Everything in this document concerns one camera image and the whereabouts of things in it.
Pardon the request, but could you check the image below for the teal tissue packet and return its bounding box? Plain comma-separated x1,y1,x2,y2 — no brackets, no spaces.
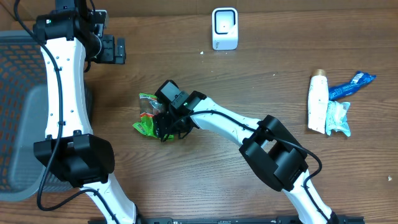
325,101,351,137

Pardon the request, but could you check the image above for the green snack packet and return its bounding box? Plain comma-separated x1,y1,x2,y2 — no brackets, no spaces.
132,93,165,139

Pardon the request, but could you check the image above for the white tube gold cap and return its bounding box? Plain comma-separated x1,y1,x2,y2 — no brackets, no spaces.
307,69,329,134

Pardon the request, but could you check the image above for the white barcode scanner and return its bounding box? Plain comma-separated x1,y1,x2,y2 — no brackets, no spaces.
211,7,239,50

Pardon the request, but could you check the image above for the grey plastic basket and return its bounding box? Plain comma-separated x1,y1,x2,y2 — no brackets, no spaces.
1,30,93,202

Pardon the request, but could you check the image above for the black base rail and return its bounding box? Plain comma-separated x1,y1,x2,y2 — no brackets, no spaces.
88,217,365,224

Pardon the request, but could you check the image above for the blue snack packet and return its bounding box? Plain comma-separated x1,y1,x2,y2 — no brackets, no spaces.
328,71,377,100

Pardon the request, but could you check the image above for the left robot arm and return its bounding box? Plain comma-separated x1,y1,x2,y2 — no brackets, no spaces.
34,1,139,223

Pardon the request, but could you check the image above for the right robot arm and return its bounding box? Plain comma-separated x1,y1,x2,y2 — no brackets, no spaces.
154,80,339,223

